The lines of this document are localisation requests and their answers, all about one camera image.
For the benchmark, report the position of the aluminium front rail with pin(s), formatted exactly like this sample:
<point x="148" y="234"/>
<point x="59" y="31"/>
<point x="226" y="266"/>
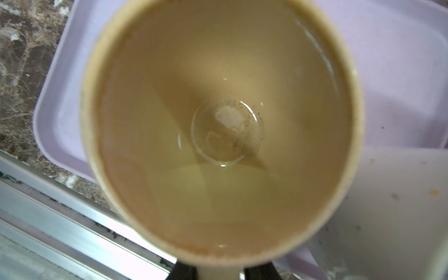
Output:
<point x="72" y="231"/>

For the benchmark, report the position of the yellow beige mug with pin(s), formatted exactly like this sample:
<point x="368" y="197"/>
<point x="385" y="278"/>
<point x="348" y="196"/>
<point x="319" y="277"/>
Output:
<point x="226" y="133"/>

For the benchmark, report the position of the lavender serving tray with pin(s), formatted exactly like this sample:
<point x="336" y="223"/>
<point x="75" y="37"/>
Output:
<point x="399" y="48"/>

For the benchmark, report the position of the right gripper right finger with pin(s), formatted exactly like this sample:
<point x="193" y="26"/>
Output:
<point x="265" y="271"/>

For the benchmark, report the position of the white mug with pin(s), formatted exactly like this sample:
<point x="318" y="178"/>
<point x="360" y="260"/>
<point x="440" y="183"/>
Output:
<point x="393" y="223"/>

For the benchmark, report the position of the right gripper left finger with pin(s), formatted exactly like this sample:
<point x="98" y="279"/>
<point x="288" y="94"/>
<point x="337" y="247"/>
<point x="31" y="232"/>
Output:
<point x="182" y="271"/>

